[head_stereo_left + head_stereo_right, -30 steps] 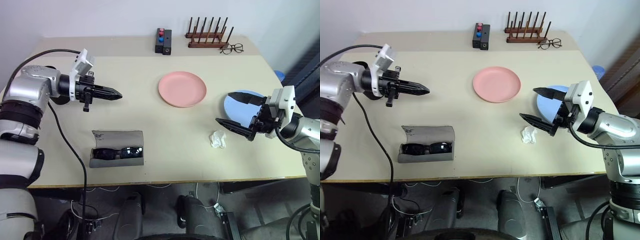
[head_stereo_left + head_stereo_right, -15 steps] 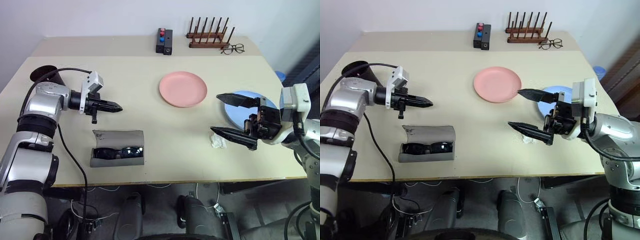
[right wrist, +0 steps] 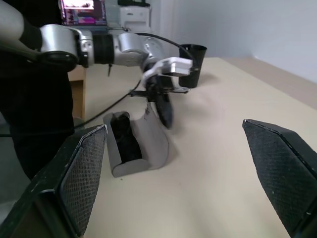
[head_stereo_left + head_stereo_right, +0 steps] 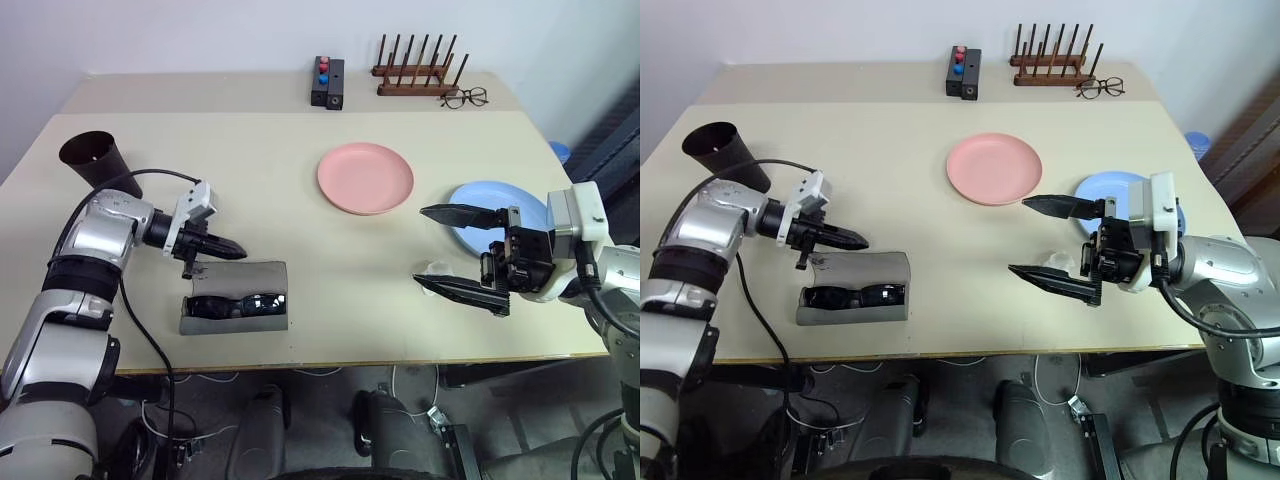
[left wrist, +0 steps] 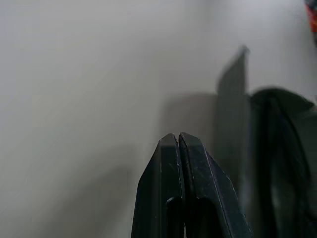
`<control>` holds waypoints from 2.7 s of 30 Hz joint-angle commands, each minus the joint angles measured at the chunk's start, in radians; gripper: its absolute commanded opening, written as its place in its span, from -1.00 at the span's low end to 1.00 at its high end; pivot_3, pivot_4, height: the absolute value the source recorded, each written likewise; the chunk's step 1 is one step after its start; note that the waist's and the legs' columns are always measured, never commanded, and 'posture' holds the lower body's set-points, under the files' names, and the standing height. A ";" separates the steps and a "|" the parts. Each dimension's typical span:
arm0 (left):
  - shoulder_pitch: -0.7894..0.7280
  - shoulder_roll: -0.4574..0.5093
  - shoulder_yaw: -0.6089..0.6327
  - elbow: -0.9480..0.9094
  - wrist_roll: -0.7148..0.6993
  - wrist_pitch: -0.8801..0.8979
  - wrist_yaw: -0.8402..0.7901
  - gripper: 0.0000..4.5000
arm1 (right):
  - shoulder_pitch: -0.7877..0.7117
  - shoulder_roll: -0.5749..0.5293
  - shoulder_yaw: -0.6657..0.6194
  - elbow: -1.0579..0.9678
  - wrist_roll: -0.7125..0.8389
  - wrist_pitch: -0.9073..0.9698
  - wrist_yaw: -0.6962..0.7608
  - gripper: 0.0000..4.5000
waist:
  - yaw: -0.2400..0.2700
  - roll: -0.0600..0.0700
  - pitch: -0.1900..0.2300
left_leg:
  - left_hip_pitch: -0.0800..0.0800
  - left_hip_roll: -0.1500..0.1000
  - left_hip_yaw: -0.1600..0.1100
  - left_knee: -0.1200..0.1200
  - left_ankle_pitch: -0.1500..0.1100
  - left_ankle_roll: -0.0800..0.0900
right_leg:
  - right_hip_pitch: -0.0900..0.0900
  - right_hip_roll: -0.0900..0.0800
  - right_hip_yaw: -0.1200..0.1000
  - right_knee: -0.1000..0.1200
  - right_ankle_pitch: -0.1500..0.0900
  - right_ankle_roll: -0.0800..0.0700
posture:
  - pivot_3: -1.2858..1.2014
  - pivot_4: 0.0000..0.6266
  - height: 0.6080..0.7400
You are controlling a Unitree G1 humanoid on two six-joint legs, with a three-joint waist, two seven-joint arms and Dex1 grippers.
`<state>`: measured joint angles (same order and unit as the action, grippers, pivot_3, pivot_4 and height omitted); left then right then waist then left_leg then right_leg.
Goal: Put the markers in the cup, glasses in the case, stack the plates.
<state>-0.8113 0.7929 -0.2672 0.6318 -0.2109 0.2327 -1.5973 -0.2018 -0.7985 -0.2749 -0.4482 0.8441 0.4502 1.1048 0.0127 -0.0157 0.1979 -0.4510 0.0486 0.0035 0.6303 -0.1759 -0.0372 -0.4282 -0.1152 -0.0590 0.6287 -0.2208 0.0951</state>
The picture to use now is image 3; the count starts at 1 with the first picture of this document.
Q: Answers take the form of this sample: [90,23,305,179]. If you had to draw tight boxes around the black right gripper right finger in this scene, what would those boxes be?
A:
[242,118,317,238]

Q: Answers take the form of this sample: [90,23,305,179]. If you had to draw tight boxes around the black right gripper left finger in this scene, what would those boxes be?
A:
[0,124,109,238]

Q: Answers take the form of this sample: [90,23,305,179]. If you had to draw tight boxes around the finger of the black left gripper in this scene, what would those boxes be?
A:
[155,95,176,130]
[147,95,159,112]

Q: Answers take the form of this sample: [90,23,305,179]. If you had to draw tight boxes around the grey felt glasses case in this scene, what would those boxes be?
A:
[102,106,172,178]

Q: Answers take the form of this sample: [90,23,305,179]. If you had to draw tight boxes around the black plastic cup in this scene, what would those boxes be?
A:
[178,44,208,89]

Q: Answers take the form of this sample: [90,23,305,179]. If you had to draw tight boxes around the white printer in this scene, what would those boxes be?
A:
[119,5,153,28]

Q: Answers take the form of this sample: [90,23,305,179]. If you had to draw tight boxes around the light wooden cabinet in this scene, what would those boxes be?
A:
[67,65,87,120]

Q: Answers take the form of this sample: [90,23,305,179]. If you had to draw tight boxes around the computer monitor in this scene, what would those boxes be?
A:
[57,0,108,27]

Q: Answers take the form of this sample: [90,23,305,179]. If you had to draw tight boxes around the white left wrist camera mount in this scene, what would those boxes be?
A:
[141,57,194,88]

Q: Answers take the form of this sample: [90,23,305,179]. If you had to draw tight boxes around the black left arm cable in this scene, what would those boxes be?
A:
[73,32,195,129]

